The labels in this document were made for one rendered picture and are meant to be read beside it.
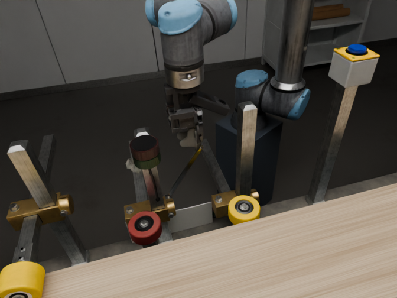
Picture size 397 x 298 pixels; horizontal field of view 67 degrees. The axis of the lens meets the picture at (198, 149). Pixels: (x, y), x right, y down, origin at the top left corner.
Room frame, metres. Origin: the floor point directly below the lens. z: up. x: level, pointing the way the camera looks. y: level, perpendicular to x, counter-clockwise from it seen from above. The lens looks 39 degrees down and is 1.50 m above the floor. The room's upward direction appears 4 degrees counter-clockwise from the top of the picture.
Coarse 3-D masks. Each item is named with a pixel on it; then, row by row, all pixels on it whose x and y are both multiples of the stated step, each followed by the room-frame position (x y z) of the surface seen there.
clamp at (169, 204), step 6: (132, 204) 0.56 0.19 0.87; (138, 204) 0.56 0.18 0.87; (144, 204) 0.55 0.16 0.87; (150, 204) 0.55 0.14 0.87; (168, 204) 0.55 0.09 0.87; (138, 210) 0.53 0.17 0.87; (144, 210) 0.53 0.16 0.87; (150, 210) 0.53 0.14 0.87; (156, 210) 0.53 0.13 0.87; (162, 210) 0.53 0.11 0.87; (168, 210) 0.54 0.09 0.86; (174, 210) 0.54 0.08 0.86; (126, 216) 0.52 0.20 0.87; (132, 216) 0.51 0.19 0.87; (162, 216) 0.53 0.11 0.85; (168, 216) 0.53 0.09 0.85; (126, 222) 0.51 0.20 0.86
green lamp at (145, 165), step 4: (156, 156) 0.49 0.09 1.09; (160, 156) 0.50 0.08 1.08; (136, 160) 0.48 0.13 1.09; (148, 160) 0.48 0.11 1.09; (152, 160) 0.48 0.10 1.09; (156, 160) 0.48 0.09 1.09; (160, 160) 0.50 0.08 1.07; (136, 164) 0.48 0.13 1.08; (140, 164) 0.48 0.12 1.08; (144, 164) 0.47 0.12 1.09; (148, 164) 0.47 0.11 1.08; (152, 164) 0.48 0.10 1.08; (156, 164) 0.48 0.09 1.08; (140, 168) 0.48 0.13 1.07; (144, 168) 0.47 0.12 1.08; (148, 168) 0.47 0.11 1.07
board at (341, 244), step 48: (384, 192) 0.51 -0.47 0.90; (192, 240) 0.41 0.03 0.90; (240, 240) 0.40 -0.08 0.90; (288, 240) 0.39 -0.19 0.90; (336, 240) 0.38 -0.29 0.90; (384, 240) 0.37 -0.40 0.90; (48, 288) 0.32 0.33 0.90; (96, 288) 0.31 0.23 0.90; (144, 288) 0.30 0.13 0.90; (192, 288) 0.30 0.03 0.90; (240, 288) 0.29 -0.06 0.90; (288, 288) 0.28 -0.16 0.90; (336, 288) 0.28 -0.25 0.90; (384, 288) 0.27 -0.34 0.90
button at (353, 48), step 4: (352, 44) 0.67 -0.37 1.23; (356, 44) 0.67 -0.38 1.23; (360, 44) 0.67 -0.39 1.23; (348, 48) 0.66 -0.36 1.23; (352, 48) 0.65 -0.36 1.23; (356, 48) 0.65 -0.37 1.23; (360, 48) 0.65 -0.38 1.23; (364, 48) 0.64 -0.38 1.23; (352, 52) 0.64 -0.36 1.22; (356, 52) 0.64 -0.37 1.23; (360, 52) 0.64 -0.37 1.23; (364, 52) 0.64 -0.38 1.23
